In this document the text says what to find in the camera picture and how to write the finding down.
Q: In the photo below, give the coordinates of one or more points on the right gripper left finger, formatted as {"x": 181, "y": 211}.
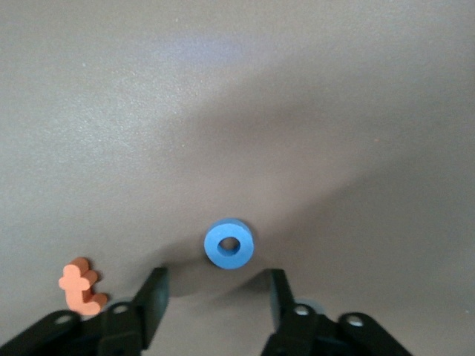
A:
{"x": 122, "y": 330}

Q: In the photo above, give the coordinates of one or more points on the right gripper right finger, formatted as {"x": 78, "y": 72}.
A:
{"x": 297, "y": 333}

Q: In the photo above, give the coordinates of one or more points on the orange foam letter t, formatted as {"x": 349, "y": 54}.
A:
{"x": 78, "y": 285}

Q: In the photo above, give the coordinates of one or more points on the blue foam letter o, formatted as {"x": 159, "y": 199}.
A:
{"x": 211, "y": 252}

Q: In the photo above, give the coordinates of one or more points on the brown table cover sheet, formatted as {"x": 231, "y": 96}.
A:
{"x": 237, "y": 92}

